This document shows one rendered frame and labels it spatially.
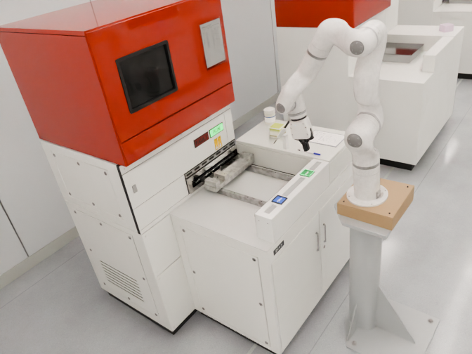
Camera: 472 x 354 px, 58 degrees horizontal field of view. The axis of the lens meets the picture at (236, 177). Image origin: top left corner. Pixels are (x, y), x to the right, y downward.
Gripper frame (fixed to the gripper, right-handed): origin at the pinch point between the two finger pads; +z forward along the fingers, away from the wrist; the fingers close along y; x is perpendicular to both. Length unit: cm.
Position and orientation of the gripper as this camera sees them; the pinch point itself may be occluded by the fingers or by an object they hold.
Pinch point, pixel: (305, 146)
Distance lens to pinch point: 208.6
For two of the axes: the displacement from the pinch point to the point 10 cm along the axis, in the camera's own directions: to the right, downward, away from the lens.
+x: 6.0, -4.8, 6.4
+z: 3.0, 8.8, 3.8
